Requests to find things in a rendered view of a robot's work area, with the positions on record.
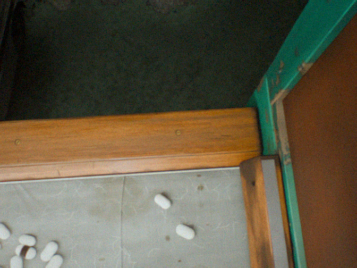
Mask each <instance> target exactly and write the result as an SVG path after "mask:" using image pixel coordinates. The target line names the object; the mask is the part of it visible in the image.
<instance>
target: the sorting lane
mask: <svg viewBox="0 0 357 268"><path fill-rule="evenodd" d="M157 194H162V195H163V196H165V197H166V198H168V199H169V200H170V202H171V206H170V207H169V208H168V209H164V208H162V207H161V206H159V205H158V204H157V203H156V202H155V196H156V195H157ZM0 223H1V224H3V225H4V226H5V227H6V228H8V230H9V231H10V236H9V237H8V238H6V239H1V238H0V245H1V248H0V267H1V268H11V259H12V258H13V257H14V256H17V254H16V252H15V250H16V248H17V246H19V245H22V244H21V243H20V242H19V237H20V235H23V234H25V235H30V236H34V237H35V239H36V243H35V244H34V245H33V246H30V247H32V248H34V249H35V250H36V255H35V257H34V258H32V259H25V258H23V257H22V263H23V268H45V267H46V265H47V264H48V262H49V261H50V260H48V261H43V260H42V259H41V257H40V255H41V253H42V251H43V250H44V249H45V247H46V245H47V244H48V243H49V242H51V241H54V242H56V243H57V245H58V249H57V251H56V253H55V254H54V255H53V256H55V255H60V256H61V257H62V259H63V262H62V264H61V265H60V267H59V268H251V266H250V255H249V240H248V232H247V222H246V216H245V207H244V198H243V190H242V180H241V174H240V167H228V168H219V169H202V170H185V171H168V172H152V173H135V174H118V175H101V176H92V177H83V178H66V179H50V180H32V181H16V182H0ZM179 224H184V225H185V226H186V227H189V228H191V229H193V230H194V233H195V235H194V237H193V238H192V239H186V238H184V237H182V236H180V235H178V234H177V232H176V228H177V226H178V225H179Z"/></svg>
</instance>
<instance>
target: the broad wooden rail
mask: <svg viewBox="0 0 357 268"><path fill-rule="evenodd" d="M261 155H263V146H262V142H261V133H260V125H259V117H258V110H257V108H256V107H245V108H226V109H216V110H197V111H178V112H159V113H140V114H122V115H103V116H84V117H74V118H55V119H36V120H17V121H0V182H16V181H32V180H50V179H66V178H83V177H92V176H101V175H118V174H135V173H152V172H168V171H185V170H202V169H219V168H235V167H240V165H239V164H240V163H241V162H242V161H245V160H248V159H251V158H254V157H257V156H261Z"/></svg>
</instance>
